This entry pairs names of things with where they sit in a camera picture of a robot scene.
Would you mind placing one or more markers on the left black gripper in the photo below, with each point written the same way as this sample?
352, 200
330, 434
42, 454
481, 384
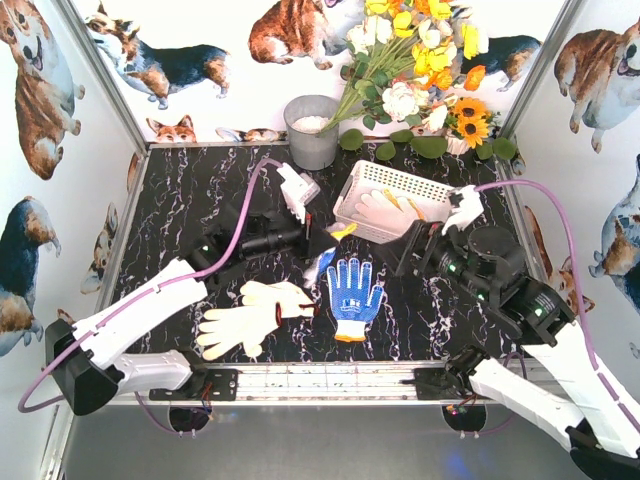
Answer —
308, 238

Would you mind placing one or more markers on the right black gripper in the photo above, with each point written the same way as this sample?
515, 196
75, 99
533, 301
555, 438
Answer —
413, 248

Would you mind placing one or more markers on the white knit glove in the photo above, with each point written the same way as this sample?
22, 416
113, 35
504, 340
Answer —
325, 255
354, 300

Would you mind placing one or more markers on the yellow dotted knit glove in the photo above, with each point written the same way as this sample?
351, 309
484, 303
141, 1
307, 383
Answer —
384, 209

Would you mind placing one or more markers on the white plastic storage basket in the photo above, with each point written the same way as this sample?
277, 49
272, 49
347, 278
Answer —
430, 196

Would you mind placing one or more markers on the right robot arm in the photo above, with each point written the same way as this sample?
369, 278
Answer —
596, 421

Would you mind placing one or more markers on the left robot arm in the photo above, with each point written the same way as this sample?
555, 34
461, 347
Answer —
89, 360

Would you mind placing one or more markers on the cream leather glove rear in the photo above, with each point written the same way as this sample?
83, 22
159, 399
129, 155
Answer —
293, 301

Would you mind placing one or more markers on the cream leather glove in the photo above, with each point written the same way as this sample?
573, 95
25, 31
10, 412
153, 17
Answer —
222, 329
293, 301

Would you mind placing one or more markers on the cream leather glove front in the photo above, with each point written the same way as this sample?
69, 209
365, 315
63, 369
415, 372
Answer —
222, 329

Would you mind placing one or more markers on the grey metal bucket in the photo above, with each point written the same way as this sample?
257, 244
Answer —
312, 138

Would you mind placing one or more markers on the sunflower pot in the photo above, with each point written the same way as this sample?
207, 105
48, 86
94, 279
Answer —
469, 124

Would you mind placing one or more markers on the artificial flower bouquet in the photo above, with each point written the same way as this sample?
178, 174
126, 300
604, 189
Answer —
406, 61

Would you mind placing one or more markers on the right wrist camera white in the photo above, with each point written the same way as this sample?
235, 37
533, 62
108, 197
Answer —
466, 207

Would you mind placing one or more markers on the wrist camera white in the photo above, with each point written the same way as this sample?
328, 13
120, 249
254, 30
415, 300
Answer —
298, 190
466, 207

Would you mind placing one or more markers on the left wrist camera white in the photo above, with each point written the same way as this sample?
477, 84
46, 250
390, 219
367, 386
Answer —
298, 190

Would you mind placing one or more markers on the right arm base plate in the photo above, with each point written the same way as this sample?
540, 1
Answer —
434, 384

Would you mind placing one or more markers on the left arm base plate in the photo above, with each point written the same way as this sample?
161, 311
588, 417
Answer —
212, 384

